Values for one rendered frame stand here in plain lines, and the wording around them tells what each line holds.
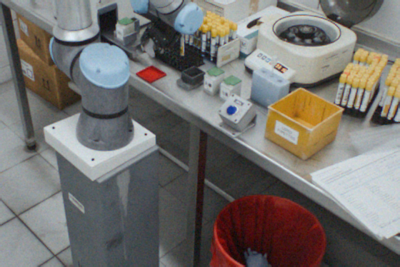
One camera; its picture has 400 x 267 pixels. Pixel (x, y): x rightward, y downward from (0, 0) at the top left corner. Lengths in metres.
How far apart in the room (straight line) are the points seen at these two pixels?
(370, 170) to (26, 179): 1.71
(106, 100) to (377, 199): 0.66
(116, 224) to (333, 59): 0.79
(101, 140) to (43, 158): 1.45
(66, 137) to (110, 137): 0.13
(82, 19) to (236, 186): 1.11
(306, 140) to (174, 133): 1.14
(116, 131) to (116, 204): 0.21
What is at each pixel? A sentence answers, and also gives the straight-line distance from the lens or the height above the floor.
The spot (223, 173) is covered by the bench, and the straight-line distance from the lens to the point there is 2.28.
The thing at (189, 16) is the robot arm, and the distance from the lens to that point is 1.35.
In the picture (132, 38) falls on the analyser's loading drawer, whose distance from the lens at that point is 1.83.
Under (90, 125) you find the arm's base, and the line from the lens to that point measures 1.36.
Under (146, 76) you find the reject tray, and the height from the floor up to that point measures 0.88.
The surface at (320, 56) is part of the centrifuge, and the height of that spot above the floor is 0.98.
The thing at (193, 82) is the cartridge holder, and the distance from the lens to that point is 1.66.
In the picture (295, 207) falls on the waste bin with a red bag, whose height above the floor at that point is 0.43.
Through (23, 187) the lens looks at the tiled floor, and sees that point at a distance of 2.67.
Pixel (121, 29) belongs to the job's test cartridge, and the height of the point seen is 0.96.
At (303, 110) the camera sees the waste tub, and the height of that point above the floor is 0.91.
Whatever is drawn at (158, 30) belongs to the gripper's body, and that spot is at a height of 1.03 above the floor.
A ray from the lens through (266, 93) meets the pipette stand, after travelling 1.57.
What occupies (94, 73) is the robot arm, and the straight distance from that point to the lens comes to 1.28.
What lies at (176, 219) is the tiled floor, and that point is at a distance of 2.45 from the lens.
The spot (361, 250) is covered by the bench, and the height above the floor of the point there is 0.27.
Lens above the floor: 1.80
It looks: 39 degrees down
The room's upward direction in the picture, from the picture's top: 1 degrees counter-clockwise
